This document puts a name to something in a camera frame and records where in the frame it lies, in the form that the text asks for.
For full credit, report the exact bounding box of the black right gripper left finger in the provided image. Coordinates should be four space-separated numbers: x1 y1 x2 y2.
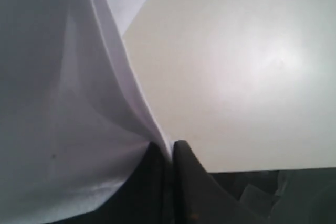
58 142 171 224

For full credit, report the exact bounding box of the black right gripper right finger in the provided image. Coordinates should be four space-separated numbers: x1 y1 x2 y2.
173 141 266 224

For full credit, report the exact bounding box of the white t-shirt with red lettering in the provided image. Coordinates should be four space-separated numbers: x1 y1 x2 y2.
1 0 172 223

